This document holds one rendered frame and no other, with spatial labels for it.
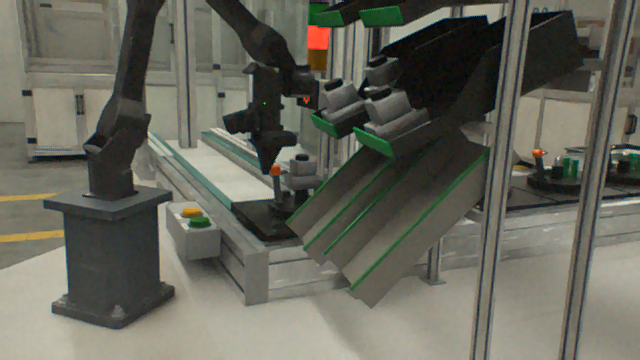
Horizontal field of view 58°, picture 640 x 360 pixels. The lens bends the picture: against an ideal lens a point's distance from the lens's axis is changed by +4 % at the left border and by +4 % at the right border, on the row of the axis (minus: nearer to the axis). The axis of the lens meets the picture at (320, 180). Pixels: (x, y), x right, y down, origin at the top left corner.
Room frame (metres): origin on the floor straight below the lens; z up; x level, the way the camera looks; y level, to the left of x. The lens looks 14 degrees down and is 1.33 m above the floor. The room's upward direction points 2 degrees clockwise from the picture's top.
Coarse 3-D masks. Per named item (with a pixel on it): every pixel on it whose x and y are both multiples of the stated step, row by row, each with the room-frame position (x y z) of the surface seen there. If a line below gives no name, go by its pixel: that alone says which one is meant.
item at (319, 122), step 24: (432, 24) 1.00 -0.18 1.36; (456, 24) 0.97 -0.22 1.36; (480, 24) 0.88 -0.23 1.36; (384, 48) 0.97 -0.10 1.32; (408, 48) 0.99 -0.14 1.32; (432, 48) 0.86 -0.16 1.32; (408, 72) 0.85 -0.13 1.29; (360, 96) 0.96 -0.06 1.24; (408, 96) 0.85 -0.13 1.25; (312, 120) 0.94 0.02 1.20; (360, 120) 0.83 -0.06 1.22
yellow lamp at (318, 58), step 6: (312, 48) 1.39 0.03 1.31; (312, 54) 1.36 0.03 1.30; (318, 54) 1.35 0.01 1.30; (324, 54) 1.36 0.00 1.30; (312, 60) 1.36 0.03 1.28; (318, 60) 1.35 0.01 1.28; (324, 60) 1.36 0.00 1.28; (312, 66) 1.36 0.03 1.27; (318, 66) 1.35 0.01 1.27; (324, 66) 1.36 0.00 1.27
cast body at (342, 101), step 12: (324, 84) 0.87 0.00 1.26; (336, 84) 0.86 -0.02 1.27; (348, 84) 0.85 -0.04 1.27; (324, 96) 0.87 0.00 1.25; (336, 96) 0.85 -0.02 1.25; (348, 96) 0.85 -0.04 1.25; (336, 108) 0.85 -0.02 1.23; (348, 108) 0.85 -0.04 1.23; (360, 108) 0.86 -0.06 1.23; (336, 120) 0.85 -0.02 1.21
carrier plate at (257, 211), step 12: (240, 204) 1.19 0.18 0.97; (252, 204) 1.20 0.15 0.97; (264, 204) 1.20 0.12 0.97; (252, 216) 1.11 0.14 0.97; (264, 216) 1.11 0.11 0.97; (252, 228) 1.07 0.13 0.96; (264, 228) 1.04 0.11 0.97; (276, 228) 1.04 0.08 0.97; (288, 228) 1.04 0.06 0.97; (264, 240) 1.01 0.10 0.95
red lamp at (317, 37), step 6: (312, 30) 1.36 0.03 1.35; (318, 30) 1.35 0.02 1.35; (324, 30) 1.36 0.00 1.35; (312, 36) 1.36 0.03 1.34; (318, 36) 1.35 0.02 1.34; (324, 36) 1.36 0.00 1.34; (312, 42) 1.36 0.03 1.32; (318, 42) 1.35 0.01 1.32; (324, 42) 1.36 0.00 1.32; (324, 48) 1.36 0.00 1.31
